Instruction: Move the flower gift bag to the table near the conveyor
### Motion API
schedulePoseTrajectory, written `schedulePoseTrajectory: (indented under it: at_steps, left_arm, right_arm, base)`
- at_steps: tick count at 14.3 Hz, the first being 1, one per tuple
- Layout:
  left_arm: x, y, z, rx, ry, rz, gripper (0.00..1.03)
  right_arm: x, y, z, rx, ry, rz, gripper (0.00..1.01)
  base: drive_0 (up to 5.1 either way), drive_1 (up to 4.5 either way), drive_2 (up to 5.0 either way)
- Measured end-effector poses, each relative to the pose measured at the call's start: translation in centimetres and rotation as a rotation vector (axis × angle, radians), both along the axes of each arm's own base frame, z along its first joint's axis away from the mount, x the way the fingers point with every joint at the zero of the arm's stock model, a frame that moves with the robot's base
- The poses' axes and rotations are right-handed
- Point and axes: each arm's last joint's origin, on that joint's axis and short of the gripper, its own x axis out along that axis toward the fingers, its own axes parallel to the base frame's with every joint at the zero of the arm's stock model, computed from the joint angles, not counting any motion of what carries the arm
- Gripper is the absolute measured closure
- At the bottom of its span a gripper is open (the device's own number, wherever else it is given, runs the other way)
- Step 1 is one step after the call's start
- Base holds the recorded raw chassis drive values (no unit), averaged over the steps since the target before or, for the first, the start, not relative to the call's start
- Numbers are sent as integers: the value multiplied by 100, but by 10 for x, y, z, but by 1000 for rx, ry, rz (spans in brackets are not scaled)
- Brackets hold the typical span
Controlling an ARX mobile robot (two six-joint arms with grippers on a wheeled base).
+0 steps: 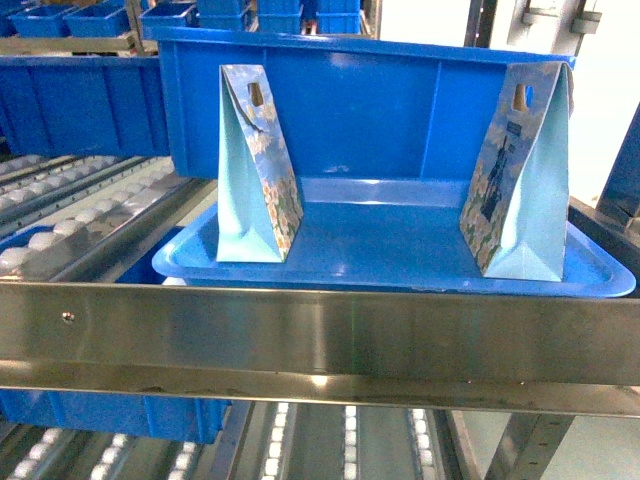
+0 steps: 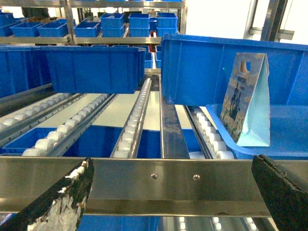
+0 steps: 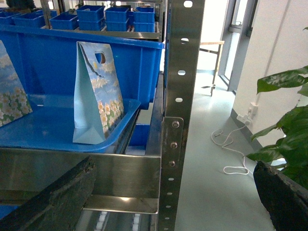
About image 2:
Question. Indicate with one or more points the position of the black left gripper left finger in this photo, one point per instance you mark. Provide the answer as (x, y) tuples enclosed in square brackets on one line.
[(61, 207)]

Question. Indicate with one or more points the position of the large blue bin behind tray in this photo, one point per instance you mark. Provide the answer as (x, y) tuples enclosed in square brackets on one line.
[(196, 70)]

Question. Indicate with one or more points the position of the light blue plastic tray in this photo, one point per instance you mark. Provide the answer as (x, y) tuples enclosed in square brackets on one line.
[(288, 133)]

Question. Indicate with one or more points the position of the steel roller rack frame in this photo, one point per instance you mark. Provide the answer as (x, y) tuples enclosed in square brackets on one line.
[(144, 187)]

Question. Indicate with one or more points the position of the blue bin on rollers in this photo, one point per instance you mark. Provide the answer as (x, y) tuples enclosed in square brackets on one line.
[(95, 69)]

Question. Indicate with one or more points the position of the flower gift bag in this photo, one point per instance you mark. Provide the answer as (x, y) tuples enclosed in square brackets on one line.
[(246, 107)]

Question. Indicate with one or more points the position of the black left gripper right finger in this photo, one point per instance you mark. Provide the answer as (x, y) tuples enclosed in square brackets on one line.
[(284, 193)]

